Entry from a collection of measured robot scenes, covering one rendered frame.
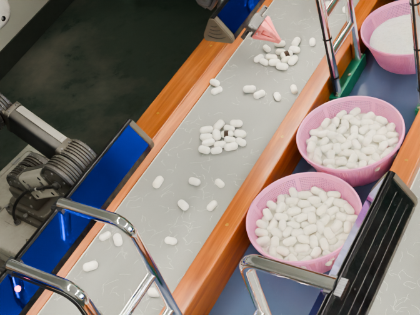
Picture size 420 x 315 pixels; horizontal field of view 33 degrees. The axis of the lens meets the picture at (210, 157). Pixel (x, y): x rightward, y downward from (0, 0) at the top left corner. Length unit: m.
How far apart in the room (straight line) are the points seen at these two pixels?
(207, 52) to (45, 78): 1.81
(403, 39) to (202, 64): 0.59
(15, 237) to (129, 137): 0.96
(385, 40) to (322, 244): 0.75
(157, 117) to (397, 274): 0.84
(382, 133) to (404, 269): 0.41
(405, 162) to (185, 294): 0.59
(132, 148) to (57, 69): 2.46
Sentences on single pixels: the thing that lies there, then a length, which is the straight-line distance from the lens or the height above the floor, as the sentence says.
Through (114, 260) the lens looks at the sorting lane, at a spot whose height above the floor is 0.74.
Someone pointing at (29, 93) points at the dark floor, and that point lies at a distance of 3.82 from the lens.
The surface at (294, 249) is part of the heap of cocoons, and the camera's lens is 1.62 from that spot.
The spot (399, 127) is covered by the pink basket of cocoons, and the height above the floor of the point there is 0.75.
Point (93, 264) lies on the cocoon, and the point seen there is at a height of 0.76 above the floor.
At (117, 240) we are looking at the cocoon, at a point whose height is 0.76.
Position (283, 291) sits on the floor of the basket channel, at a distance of 1.62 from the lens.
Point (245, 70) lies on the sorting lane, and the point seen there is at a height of 0.74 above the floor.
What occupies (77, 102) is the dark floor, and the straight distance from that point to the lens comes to 3.59.
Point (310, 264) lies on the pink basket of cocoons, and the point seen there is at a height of 0.75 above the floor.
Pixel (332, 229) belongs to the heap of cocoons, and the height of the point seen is 0.74.
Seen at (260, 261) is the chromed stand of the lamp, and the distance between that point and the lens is 1.11.
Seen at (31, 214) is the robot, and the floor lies 0.52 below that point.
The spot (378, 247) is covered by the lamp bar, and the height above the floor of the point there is 1.08.
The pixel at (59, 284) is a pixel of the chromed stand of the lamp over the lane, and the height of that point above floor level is 1.12.
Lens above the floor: 1.99
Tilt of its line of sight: 42 degrees down
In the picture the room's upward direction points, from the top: 21 degrees counter-clockwise
